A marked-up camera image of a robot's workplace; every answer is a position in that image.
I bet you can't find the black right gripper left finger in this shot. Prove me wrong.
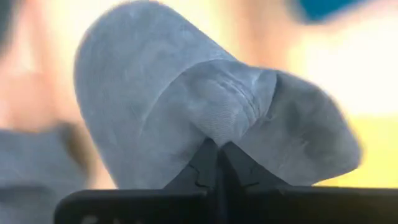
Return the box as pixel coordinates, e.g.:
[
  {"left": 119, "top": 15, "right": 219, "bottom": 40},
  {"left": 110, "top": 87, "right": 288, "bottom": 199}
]
[{"left": 163, "top": 138, "right": 220, "bottom": 190}]

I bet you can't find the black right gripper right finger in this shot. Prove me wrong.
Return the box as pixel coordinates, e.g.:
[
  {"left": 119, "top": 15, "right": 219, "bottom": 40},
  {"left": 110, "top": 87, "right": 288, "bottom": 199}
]
[{"left": 218, "top": 141, "right": 292, "bottom": 190}]

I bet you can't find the light blue denim cap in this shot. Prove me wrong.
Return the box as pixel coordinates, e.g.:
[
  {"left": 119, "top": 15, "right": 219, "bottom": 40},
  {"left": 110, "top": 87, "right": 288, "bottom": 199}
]
[{"left": 73, "top": 0, "right": 363, "bottom": 190}]

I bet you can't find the dark grey cap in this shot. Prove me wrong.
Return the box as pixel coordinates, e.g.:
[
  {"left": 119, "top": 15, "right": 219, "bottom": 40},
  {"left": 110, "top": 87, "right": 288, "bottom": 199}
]
[{"left": 0, "top": 123, "right": 94, "bottom": 224}]

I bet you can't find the blue plastic tray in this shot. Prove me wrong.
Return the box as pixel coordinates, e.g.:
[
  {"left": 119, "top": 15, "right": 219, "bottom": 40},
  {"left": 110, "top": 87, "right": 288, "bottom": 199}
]
[{"left": 287, "top": 0, "right": 374, "bottom": 24}]

